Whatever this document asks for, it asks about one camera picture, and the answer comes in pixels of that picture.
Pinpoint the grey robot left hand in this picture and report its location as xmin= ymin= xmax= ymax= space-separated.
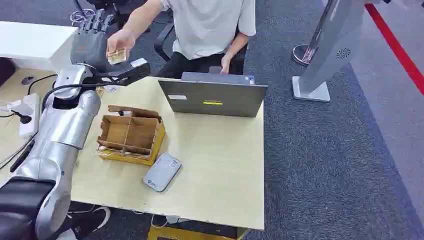
xmin=70 ymin=8 xmax=116 ymax=72

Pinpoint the person's right hand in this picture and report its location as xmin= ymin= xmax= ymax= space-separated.
xmin=106 ymin=29 xmax=137 ymax=58

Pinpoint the person's left hand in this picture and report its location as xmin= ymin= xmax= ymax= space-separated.
xmin=220 ymin=54 xmax=233 ymax=75

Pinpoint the grey laptop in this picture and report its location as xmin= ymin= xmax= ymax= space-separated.
xmin=158 ymin=71 xmax=269 ymax=118

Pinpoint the black office chair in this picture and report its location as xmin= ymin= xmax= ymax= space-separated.
xmin=153 ymin=9 xmax=176 ymax=63

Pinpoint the person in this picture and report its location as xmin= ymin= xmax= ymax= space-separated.
xmin=106 ymin=0 xmax=258 ymax=80

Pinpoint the white desk block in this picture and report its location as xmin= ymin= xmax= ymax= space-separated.
xmin=0 ymin=20 xmax=79 ymax=73

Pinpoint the white power strip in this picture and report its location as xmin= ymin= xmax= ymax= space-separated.
xmin=18 ymin=93 xmax=41 ymax=138

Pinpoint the wooden box with compartments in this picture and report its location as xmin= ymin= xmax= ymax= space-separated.
xmin=96 ymin=104 xmax=167 ymax=167

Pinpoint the black plug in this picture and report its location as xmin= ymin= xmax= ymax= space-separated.
xmin=11 ymin=110 xmax=33 ymax=125

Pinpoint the grey stand with white base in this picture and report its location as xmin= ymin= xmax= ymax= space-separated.
xmin=292 ymin=0 xmax=382 ymax=103

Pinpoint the grey flat handheld device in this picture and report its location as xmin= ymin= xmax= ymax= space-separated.
xmin=143 ymin=152 xmax=183 ymax=193

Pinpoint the black flat bar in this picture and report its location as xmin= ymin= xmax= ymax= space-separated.
xmin=9 ymin=139 xmax=36 ymax=173

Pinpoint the yellow box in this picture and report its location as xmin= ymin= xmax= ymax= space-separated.
xmin=148 ymin=225 xmax=250 ymax=240

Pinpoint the white wire bundle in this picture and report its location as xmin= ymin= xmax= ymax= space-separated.
xmin=69 ymin=8 xmax=97 ymax=26

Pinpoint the black and pale wrist camera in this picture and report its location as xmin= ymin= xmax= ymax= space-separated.
xmin=94 ymin=57 xmax=152 ymax=88

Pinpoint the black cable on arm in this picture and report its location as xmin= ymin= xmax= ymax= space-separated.
xmin=41 ymin=82 xmax=112 ymax=112

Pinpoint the black desk cable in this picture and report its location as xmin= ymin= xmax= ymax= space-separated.
xmin=27 ymin=73 xmax=59 ymax=96

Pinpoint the chrome stanchion post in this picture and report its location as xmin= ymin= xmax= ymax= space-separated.
xmin=292 ymin=0 xmax=339 ymax=67

